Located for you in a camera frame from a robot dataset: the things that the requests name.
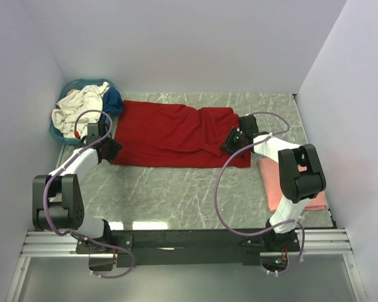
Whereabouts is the red t shirt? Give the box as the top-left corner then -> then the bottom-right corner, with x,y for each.
112,100 -> 239,168

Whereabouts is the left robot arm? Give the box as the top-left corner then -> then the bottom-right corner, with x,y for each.
32,123 -> 122,253

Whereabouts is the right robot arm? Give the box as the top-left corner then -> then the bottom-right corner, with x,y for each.
214,115 -> 326,251

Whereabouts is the folded pink t shirt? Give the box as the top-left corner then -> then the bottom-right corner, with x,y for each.
258,157 -> 327,212

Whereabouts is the blue t shirt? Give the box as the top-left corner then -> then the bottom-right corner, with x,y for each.
102,87 -> 123,119

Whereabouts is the cream white t shirt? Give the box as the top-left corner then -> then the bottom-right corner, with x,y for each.
52,82 -> 110,138

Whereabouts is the teal laundry basket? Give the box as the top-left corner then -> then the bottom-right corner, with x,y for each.
49,79 -> 115,145

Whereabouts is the black base beam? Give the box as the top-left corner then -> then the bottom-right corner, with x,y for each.
76,229 -> 301,271

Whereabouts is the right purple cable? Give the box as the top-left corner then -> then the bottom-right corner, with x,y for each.
214,111 -> 305,277

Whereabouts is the purple cable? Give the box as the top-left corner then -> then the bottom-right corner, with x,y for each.
42,109 -> 136,280
214,111 -> 305,277

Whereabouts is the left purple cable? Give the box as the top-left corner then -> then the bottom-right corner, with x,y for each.
42,109 -> 136,280

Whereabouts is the aluminium rail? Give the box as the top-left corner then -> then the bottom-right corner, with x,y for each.
20,229 -> 353,258

